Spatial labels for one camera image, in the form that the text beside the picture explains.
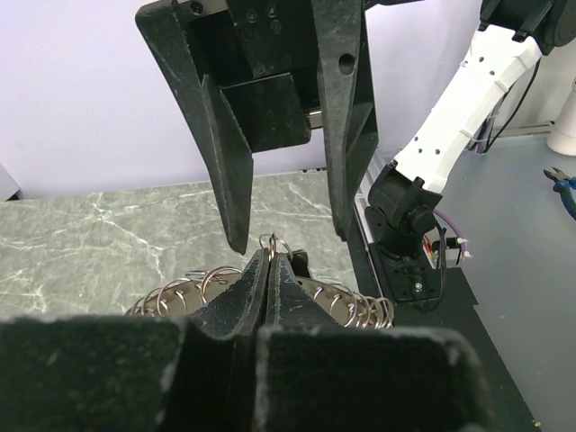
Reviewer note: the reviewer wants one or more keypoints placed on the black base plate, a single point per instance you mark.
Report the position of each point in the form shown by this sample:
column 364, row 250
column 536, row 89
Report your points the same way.
column 456, row 311

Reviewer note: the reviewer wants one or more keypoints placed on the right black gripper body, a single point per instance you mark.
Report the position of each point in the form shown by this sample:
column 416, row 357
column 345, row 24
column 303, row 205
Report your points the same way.
column 263, row 55

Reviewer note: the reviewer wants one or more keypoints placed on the blue handled pliers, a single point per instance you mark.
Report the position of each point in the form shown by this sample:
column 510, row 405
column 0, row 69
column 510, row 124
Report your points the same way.
column 563, row 185

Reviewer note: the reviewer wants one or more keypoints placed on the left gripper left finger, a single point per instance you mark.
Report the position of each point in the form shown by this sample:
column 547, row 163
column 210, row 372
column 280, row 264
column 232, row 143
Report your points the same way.
column 117, row 373

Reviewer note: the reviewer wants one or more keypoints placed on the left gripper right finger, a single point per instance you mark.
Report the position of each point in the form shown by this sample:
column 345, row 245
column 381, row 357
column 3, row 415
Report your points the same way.
column 315, row 375

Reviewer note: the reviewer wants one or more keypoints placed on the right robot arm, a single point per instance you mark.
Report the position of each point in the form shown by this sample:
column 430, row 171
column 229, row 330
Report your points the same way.
column 511, row 38

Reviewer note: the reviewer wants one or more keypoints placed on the metal disc keyring organizer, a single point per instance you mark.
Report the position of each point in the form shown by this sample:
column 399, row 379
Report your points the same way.
column 289, row 284

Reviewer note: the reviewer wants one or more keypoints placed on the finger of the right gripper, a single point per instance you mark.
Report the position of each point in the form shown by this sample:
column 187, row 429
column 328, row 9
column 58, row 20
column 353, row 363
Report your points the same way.
column 207, row 113
column 347, row 104

